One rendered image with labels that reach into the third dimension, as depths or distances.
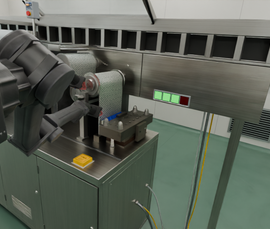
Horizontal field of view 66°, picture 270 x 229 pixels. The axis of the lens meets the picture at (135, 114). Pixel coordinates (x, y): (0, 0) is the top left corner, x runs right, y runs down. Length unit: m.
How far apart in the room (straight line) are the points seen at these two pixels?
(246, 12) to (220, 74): 2.42
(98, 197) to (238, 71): 0.98
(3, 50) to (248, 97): 1.13
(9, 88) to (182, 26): 1.13
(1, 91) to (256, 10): 3.48
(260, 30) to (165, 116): 3.05
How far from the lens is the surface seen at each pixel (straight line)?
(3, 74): 0.31
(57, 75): 0.35
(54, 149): 1.29
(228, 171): 1.61
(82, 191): 1.21
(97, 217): 1.24
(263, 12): 3.60
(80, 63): 1.44
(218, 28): 1.27
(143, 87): 1.44
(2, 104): 0.29
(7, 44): 0.38
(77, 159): 1.13
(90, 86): 1.25
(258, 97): 1.26
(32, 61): 0.36
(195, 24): 1.30
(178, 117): 3.96
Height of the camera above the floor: 1.53
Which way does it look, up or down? 20 degrees down
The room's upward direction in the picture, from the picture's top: 4 degrees clockwise
